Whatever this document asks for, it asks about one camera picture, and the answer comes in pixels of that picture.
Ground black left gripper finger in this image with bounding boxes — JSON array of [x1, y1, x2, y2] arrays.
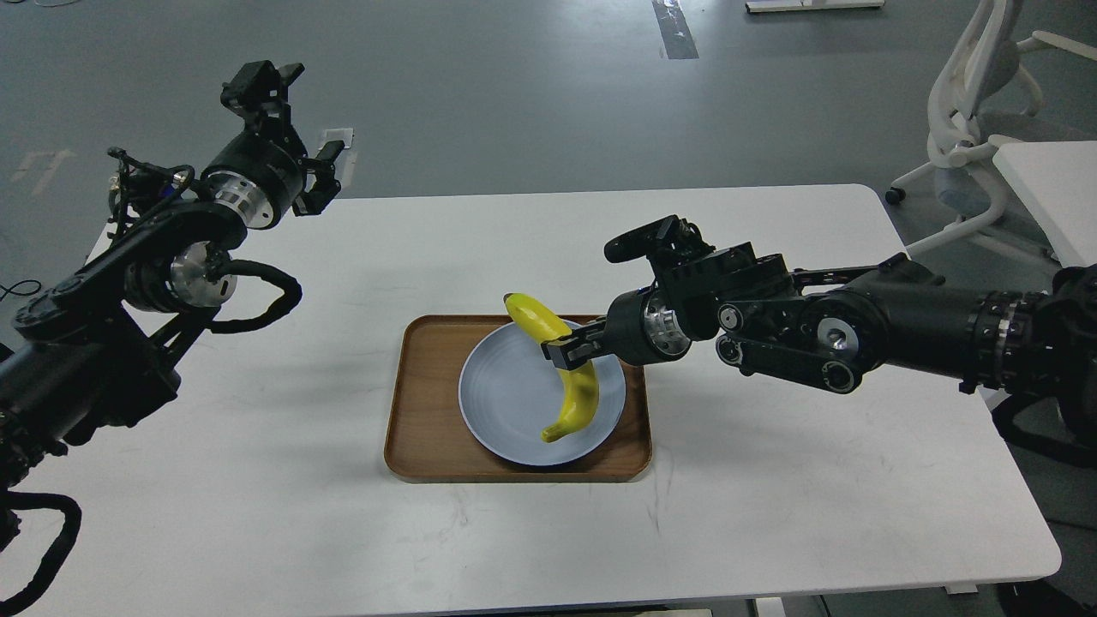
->
[[220, 60, 304, 143], [291, 141, 344, 216]]

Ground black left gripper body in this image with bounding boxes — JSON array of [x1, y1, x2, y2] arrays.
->
[[202, 130, 305, 229]]

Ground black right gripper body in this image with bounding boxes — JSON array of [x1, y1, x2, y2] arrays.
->
[[601, 290, 692, 366]]

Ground yellow banana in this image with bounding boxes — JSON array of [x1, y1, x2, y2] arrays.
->
[[504, 293, 600, 444]]

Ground light blue plate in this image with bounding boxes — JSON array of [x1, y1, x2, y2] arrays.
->
[[459, 321, 626, 465]]

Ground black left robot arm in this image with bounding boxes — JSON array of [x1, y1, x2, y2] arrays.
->
[[1, 60, 344, 616]]

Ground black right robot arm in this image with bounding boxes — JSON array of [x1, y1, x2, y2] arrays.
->
[[542, 215, 1096, 469]]

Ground brown wooden tray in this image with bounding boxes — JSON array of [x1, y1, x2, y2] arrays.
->
[[384, 314, 653, 483]]

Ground white office chair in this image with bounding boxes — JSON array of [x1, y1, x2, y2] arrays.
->
[[885, 1, 1096, 261]]

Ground white side table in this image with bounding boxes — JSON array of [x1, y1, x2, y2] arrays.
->
[[992, 141, 1096, 267]]

